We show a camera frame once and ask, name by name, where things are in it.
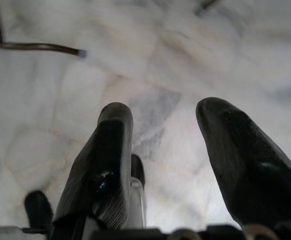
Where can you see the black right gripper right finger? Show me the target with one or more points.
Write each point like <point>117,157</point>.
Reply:
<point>245,162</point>

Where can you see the dark metal table foot bar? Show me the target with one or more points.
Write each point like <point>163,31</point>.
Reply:
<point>35,46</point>

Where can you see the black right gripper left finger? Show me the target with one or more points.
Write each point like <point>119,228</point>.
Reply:
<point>103,155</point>

